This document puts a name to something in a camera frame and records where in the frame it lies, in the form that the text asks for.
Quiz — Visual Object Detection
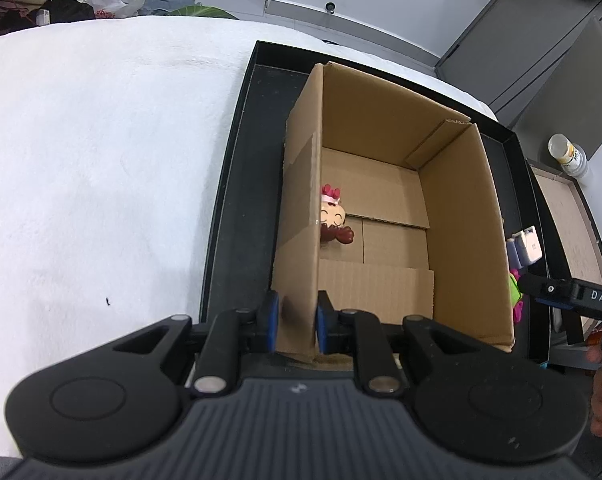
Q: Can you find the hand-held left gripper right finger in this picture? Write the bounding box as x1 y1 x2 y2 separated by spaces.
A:
315 290 488 395

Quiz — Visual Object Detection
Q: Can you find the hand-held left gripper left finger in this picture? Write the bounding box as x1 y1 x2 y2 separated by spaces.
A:
112 291 282 395

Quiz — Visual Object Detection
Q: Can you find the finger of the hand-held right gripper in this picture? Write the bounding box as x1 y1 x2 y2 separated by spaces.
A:
518 272 574 308

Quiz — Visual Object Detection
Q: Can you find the magenta toy dinosaur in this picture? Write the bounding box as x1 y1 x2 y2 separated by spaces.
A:
510 267 528 325

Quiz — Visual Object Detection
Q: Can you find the white charger plug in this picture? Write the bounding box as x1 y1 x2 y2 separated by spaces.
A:
517 226 544 266

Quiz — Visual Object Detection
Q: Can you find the black shallow tray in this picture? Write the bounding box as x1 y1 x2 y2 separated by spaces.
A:
198 40 555 372

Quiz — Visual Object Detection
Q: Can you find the cardboard box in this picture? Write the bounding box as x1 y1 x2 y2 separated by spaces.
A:
271 61 516 364

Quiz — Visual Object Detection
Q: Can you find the smiling doll figurine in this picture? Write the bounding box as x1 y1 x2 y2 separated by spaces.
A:
319 184 356 246

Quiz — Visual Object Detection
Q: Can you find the grey metal cabinet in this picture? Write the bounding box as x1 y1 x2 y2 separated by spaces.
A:
435 0 602 161

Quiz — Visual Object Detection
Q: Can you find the green leaf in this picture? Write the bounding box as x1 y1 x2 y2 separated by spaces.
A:
167 4 240 21

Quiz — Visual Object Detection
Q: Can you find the black clothing pile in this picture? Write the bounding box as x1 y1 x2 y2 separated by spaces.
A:
40 0 96 24

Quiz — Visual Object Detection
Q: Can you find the brown board with black frame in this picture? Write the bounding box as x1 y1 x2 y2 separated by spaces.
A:
526 159 602 333

